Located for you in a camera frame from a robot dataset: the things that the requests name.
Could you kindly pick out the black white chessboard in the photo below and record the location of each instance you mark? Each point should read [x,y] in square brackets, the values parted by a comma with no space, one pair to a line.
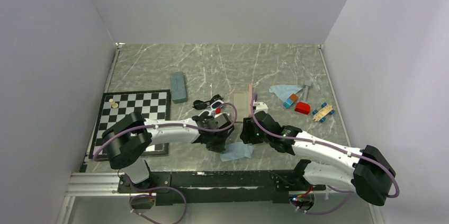
[153,105]

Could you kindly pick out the white frame sunglasses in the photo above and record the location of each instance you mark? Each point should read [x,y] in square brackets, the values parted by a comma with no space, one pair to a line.
[215,108]

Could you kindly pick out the black sunglasses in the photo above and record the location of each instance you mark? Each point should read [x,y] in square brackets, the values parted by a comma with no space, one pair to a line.
[201,105]

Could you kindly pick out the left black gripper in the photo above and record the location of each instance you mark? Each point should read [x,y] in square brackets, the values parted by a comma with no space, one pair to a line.
[219,148]

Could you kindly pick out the aluminium frame rail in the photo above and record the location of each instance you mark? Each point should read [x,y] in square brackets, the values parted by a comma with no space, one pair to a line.
[93,184]

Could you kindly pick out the pink glasses case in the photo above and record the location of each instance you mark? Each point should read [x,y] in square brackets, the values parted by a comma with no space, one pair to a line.
[241,100]

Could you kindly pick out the blue orange toy block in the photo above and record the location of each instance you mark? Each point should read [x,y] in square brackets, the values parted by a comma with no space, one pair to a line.
[292,99]

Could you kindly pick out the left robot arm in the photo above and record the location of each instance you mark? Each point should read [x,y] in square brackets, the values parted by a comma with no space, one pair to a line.
[126,141]

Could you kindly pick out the red toy block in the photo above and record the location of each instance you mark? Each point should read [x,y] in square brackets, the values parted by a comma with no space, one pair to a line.
[303,107]

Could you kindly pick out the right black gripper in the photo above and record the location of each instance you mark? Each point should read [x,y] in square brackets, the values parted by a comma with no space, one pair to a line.
[247,135]

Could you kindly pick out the grey toy hammer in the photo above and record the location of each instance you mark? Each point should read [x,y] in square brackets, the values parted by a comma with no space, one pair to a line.
[307,86]

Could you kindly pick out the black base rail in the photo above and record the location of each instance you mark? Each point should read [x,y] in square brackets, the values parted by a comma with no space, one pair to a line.
[221,186]

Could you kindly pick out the wooden toy car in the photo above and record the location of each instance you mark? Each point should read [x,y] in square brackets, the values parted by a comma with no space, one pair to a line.
[320,115]

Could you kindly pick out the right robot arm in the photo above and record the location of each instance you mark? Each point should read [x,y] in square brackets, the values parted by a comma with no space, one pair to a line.
[364,171]

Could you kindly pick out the blue cleaning cloth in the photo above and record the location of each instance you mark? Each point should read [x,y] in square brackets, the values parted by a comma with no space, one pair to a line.
[236,150]

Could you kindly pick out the grey blue glasses case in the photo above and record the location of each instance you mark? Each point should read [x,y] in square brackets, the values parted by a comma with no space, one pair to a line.
[178,87]

